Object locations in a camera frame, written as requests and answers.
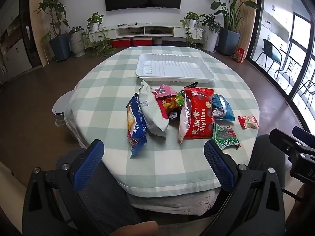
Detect red storage box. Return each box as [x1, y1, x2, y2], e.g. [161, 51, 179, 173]
[112, 39, 131, 49]
[133, 38, 153, 47]

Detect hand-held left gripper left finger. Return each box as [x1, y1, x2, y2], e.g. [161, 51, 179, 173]
[22, 139, 116, 236]

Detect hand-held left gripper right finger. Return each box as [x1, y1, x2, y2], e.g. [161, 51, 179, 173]
[203, 140, 286, 236]

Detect white snack bag red edge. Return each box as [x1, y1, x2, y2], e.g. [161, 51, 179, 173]
[138, 79, 170, 138]

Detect beige curtain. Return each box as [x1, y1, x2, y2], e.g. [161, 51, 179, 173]
[236, 0, 258, 54]

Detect pink snack packet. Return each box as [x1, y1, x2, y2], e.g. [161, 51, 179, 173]
[155, 84, 177, 100]

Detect white and dark wall cabinet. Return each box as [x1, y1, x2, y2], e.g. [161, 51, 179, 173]
[0, 0, 43, 85]

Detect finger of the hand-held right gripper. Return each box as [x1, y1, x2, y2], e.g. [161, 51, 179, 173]
[292, 126, 315, 148]
[269, 128, 308, 161]

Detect small red and white packet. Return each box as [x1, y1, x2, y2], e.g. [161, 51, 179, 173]
[238, 115, 259, 130]

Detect red paper bag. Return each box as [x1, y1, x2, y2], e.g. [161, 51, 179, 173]
[233, 48, 246, 64]

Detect orange and black snack bag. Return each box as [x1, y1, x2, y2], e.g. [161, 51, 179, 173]
[161, 91, 185, 120]

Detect person's left leg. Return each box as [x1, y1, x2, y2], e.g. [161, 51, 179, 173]
[55, 147, 148, 236]

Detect white floral table cover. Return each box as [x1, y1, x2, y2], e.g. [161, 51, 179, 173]
[127, 189, 221, 218]

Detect green checked tablecloth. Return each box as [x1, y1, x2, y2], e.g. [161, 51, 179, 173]
[64, 46, 261, 198]

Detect plant in white ribbed pot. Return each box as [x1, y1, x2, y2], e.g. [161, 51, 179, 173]
[69, 26, 86, 58]

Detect person's left hand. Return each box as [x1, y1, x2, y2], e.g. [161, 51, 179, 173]
[115, 222, 158, 236]

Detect black balcony table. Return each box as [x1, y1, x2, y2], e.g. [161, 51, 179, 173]
[277, 49, 304, 89]

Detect black sliding door frame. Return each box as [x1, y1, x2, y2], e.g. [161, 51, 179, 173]
[246, 0, 315, 138]

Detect blue chip bag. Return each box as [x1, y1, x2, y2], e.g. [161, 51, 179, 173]
[126, 93, 147, 158]

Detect leafy tree in blue pot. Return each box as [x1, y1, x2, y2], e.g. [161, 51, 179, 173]
[36, 0, 72, 62]

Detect green snack packet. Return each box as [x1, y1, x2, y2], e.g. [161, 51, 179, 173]
[212, 123, 241, 150]

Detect trailing pothos in white pot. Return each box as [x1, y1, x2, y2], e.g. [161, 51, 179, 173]
[84, 12, 117, 57]
[180, 11, 205, 49]

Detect cream sofa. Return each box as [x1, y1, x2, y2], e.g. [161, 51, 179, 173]
[0, 161, 32, 236]

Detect bushy plant in white pot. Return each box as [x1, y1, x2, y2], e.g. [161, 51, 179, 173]
[202, 13, 221, 53]

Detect red chocolate ball bag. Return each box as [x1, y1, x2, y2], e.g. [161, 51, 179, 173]
[178, 87, 215, 144]

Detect white television cabinet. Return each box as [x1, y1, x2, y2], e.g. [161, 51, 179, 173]
[102, 23, 205, 41]

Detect broad-leaf plant in grey-blue pot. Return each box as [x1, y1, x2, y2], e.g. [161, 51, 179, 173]
[199, 0, 259, 56]

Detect white round stool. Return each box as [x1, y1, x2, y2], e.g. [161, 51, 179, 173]
[52, 90, 75, 121]

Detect black metal balcony chair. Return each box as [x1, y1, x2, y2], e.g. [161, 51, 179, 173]
[299, 80, 315, 111]

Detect white plastic tray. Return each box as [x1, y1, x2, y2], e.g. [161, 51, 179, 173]
[135, 53, 216, 83]

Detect teal blue snack packet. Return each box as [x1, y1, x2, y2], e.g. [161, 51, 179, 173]
[212, 94, 236, 121]

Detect white balcony cabinet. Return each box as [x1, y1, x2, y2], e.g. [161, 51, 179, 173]
[262, 0, 296, 45]

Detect black cable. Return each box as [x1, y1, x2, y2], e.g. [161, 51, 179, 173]
[281, 188, 299, 199]

